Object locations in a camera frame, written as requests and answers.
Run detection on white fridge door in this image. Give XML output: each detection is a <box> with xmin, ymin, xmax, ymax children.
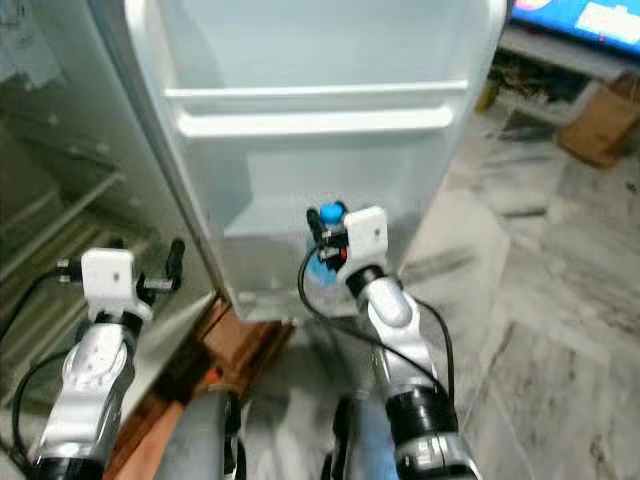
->
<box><xmin>90</xmin><ymin>0</ymin><xmax>511</xmax><ymax>323</ymax></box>

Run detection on red brown brick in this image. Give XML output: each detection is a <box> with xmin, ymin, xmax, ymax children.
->
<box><xmin>105</xmin><ymin>390</ymin><xmax>196</xmax><ymax>480</ymax></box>
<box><xmin>195</xmin><ymin>298</ymin><xmax>296</xmax><ymax>401</ymax></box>

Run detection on grey left robot leg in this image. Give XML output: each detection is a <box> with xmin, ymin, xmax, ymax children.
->
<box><xmin>155</xmin><ymin>388</ymin><xmax>243</xmax><ymax>480</ymax></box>

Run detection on grey robot leg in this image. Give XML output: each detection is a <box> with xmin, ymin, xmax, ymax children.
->
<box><xmin>155</xmin><ymin>388</ymin><xmax>243</xmax><ymax>480</ymax></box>
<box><xmin>322</xmin><ymin>395</ymin><xmax>406</xmax><ymax>480</ymax></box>

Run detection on grey right robot leg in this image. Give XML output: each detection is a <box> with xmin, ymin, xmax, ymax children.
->
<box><xmin>322</xmin><ymin>395</ymin><xmax>406</xmax><ymax>480</ymax></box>

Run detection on white television stand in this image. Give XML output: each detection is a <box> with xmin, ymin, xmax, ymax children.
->
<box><xmin>485</xmin><ymin>25</ymin><xmax>640</xmax><ymax>131</ymax></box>

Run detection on brown paper bag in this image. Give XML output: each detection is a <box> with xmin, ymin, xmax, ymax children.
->
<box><xmin>555</xmin><ymin>80</ymin><xmax>640</xmax><ymax>169</ymax></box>

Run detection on flat screen television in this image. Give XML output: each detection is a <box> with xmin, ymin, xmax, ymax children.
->
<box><xmin>510</xmin><ymin>0</ymin><xmax>640</xmax><ymax>57</ymax></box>

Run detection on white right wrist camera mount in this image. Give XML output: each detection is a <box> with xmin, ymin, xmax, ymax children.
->
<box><xmin>344</xmin><ymin>205</ymin><xmax>390</xmax><ymax>277</ymax></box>

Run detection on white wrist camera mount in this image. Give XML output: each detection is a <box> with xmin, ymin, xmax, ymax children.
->
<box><xmin>344</xmin><ymin>205</ymin><xmax>390</xmax><ymax>277</ymax></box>
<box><xmin>80</xmin><ymin>248</ymin><xmax>138</xmax><ymax>321</ymax></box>

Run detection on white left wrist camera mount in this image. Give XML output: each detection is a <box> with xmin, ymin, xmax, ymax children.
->
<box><xmin>80</xmin><ymin>248</ymin><xmax>138</xmax><ymax>321</ymax></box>

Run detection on long black left arm cable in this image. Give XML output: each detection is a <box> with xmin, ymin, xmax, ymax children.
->
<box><xmin>1</xmin><ymin>272</ymin><xmax>66</xmax><ymax>336</ymax></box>

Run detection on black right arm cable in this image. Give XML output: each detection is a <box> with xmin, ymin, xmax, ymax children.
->
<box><xmin>297</xmin><ymin>245</ymin><xmax>457</xmax><ymax>403</ymax></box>

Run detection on white door shelf rail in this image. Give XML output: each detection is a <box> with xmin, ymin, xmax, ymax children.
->
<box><xmin>165</xmin><ymin>80</ymin><xmax>456</xmax><ymax>139</ymax></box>

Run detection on short black left arm cable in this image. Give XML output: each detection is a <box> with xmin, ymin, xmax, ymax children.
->
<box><xmin>10</xmin><ymin>350</ymin><xmax>69</xmax><ymax>477</ymax></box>

